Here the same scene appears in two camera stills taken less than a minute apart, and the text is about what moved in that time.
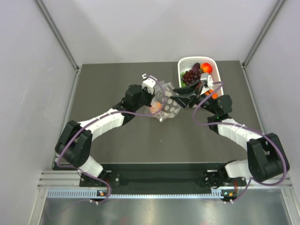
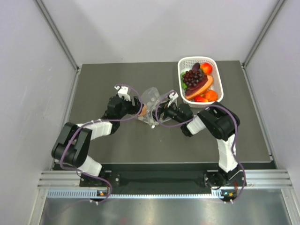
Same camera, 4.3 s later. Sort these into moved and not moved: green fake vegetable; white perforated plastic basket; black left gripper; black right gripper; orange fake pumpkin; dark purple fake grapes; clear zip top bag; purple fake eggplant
Moved: clear zip top bag; black right gripper; black left gripper
Not moved: white perforated plastic basket; purple fake eggplant; orange fake pumpkin; dark purple fake grapes; green fake vegetable
